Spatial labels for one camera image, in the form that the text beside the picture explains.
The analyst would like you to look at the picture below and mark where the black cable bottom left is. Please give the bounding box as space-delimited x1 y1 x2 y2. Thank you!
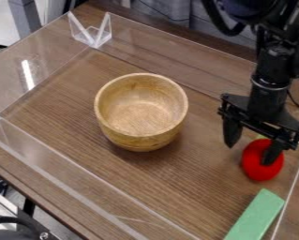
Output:
0 214 36 240

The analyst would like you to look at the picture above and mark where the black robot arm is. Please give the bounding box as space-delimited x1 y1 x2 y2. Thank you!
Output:
201 0 299 166

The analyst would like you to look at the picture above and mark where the red plush fruit green top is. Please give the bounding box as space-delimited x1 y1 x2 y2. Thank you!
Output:
241 138 285 182

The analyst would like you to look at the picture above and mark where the grey post top left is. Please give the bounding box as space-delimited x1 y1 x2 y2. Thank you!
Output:
8 0 42 38

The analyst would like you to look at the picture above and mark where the wooden bowl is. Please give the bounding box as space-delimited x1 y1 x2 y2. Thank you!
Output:
94 73 190 152

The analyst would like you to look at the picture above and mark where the black device bottom left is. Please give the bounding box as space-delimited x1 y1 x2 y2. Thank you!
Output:
0 214 63 240

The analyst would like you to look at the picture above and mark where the clear acrylic enclosure wall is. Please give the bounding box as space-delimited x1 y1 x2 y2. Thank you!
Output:
0 5 299 240

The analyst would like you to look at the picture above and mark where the clear acrylic corner bracket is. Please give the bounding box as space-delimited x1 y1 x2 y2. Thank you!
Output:
68 11 112 49

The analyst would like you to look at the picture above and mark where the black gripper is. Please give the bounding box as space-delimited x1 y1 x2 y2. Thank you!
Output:
218 78 299 166

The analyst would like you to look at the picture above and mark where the green rectangular block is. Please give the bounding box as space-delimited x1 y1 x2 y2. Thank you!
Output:
223 188 286 240

